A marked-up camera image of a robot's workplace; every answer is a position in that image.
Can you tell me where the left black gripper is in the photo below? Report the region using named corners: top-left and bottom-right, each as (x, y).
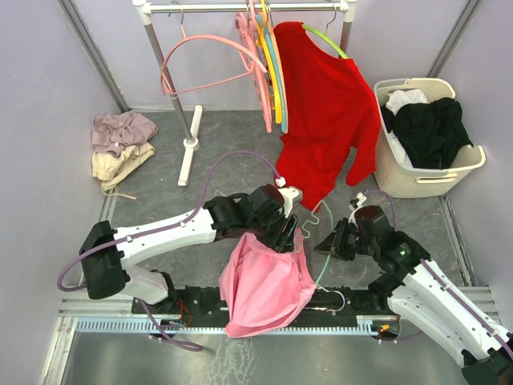
top-left (248, 208), bottom-right (300, 254)

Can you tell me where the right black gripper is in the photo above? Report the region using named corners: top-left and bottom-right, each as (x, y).
top-left (312, 218), bottom-right (377, 262)

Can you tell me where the teal wavy hanger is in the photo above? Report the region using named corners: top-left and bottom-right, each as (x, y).
top-left (301, 200), bottom-right (346, 316)

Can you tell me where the pink t shirt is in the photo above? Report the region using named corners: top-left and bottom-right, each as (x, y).
top-left (219, 230), bottom-right (316, 338)

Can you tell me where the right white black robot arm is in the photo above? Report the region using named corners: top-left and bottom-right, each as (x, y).
top-left (314, 205), bottom-right (512, 384)

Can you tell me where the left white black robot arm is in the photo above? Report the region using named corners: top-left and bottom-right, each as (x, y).
top-left (79, 184), bottom-right (302, 313)

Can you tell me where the red t shirt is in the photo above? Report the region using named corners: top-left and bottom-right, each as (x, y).
top-left (274, 22), bottom-right (381, 209)

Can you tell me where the yellow hanger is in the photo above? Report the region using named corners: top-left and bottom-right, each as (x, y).
top-left (255, 1), bottom-right (283, 124)

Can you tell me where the lime green hanger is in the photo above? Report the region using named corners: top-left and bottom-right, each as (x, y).
top-left (302, 10), bottom-right (349, 59)

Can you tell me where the pink hanger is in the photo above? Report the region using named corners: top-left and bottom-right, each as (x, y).
top-left (235, 1), bottom-right (273, 133)
top-left (160, 26), bottom-right (252, 95)

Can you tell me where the light blue hanger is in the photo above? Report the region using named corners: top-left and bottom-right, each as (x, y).
top-left (265, 18), bottom-right (289, 134)

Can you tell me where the cream laundry basket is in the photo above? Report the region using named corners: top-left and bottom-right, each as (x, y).
top-left (374, 78), bottom-right (486, 198)

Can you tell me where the black garment in basket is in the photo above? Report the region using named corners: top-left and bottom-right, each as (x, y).
top-left (381, 97), bottom-right (472, 169)

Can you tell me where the beige crumpled garment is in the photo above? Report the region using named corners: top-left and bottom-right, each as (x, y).
top-left (91, 143), bottom-right (156, 201)

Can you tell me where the mauve crumpled garment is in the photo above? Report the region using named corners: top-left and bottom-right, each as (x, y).
top-left (91, 111), bottom-right (159, 157)

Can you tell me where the white metal clothes rack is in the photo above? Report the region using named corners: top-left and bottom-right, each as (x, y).
top-left (132, 1), bottom-right (357, 187)

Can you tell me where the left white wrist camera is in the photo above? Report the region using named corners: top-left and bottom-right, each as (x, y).
top-left (275, 176), bottom-right (303, 217)

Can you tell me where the light blue cable duct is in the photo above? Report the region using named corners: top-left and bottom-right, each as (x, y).
top-left (75, 316), bottom-right (396, 336)

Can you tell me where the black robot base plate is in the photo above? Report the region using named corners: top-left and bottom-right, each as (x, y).
top-left (148, 286), bottom-right (400, 328)

